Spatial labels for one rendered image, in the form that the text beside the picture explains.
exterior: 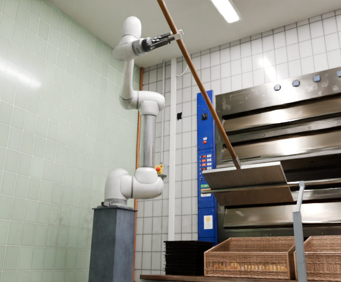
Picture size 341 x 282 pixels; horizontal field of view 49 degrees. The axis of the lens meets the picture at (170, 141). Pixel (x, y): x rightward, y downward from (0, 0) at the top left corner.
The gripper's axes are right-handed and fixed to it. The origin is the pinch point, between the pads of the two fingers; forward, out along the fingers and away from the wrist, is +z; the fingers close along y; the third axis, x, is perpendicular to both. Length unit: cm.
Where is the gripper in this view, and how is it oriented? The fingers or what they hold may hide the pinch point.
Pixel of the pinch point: (176, 35)
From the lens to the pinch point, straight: 206.1
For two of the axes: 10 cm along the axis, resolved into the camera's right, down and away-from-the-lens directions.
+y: -2.9, 6.6, -6.9
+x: -4.3, -7.4, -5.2
